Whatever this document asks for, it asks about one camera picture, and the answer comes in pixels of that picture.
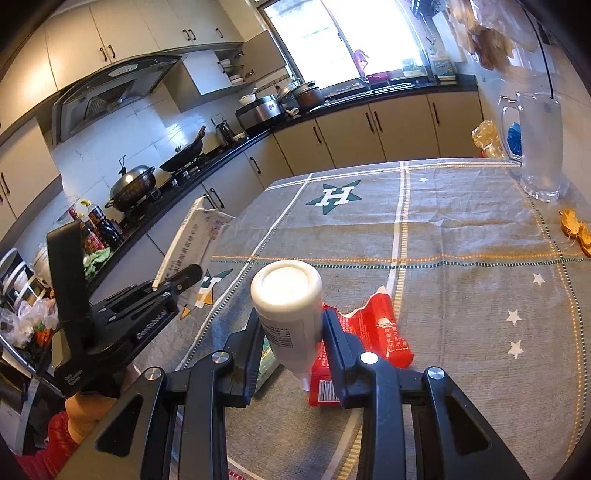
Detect yellow plastic bag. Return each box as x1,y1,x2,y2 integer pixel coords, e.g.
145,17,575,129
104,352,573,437
472,120,507,159

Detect black frying pan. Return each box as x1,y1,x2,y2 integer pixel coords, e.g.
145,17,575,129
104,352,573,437
159,126,206,173

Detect beige base cabinets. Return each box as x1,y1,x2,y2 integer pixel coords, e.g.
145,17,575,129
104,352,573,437
88,90,485,298

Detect white kitchenware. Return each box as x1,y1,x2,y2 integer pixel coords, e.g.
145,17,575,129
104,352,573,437
0,248,51,319

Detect bright red torn packet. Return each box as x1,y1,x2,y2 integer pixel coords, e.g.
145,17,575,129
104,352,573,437
308,286,414,408

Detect red label sauce bottle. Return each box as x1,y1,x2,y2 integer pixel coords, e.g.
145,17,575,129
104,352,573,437
78,220,103,254

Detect silver rice cooker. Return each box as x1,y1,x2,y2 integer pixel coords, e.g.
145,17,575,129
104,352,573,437
235,95,285,128

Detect kitchen window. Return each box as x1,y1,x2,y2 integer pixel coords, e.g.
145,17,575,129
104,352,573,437
257,0,431,89

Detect person's left forearm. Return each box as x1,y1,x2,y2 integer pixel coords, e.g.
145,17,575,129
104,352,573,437
13,410,78,480

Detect stack of white bowls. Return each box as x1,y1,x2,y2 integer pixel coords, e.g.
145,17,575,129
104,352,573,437
219,57,246,86

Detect steel pot with lid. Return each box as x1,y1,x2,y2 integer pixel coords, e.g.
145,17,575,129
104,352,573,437
276,80,305,103

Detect person's left hand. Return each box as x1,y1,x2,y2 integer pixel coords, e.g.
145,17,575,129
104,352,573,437
65,364,140,445

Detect white green carton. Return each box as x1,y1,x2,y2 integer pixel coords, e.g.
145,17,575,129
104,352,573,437
431,55,459,84

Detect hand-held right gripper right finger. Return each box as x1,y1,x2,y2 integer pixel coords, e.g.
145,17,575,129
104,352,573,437
322,308,529,480

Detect clear glass pitcher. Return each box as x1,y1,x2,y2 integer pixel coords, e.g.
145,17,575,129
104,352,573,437
498,90,571,203

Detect black power cable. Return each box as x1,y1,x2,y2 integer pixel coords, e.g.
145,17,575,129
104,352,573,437
536,18,557,100

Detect dark sauce bottle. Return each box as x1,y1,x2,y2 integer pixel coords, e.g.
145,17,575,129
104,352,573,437
98,217,124,248

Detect range hood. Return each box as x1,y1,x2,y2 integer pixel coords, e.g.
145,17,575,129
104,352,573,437
51,55,184,149

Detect green cloth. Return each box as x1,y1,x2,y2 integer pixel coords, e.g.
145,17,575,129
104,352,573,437
83,247,112,278

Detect clear crumpled plastic bag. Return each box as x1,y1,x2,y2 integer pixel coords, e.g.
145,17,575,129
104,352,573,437
0,298,59,348

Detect grey star printed tablecloth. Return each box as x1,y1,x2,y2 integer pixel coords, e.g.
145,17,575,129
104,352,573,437
139,157,591,480

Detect dark red cooking pot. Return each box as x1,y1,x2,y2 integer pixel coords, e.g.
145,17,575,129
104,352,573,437
293,83,324,112

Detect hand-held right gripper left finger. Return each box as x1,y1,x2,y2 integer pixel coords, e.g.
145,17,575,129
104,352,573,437
60,309,267,480

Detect white long carton box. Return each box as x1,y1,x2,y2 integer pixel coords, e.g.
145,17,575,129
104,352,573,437
152,196,234,289

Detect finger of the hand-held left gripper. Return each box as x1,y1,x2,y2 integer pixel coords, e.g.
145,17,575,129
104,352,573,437
151,264,204,303

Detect blue plastic bag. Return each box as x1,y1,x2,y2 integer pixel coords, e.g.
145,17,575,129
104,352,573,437
506,122,523,158

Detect white plastic bottle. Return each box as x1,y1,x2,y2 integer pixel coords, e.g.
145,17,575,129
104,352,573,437
250,259,324,393

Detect gas stove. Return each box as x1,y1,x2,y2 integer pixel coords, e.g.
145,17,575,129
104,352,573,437
148,157,220,200

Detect black kitchen countertop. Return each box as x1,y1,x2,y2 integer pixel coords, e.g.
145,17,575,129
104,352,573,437
83,74,479,264

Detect steel wok with lid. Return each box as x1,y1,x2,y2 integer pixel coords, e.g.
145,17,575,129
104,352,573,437
105,156,158,213

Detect black wall rack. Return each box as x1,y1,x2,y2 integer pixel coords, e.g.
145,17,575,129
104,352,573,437
410,0,445,20

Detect hanging plastic bags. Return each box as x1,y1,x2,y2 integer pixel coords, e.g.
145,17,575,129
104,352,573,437
445,0,542,71

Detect teal tissue packet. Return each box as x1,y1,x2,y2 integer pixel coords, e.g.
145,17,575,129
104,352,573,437
255,331,283,398

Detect open wall cabinet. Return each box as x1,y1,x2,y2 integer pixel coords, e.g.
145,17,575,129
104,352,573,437
178,30,297,112

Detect beige upper cabinets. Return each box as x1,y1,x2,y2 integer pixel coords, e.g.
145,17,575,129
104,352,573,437
0,0,246,220

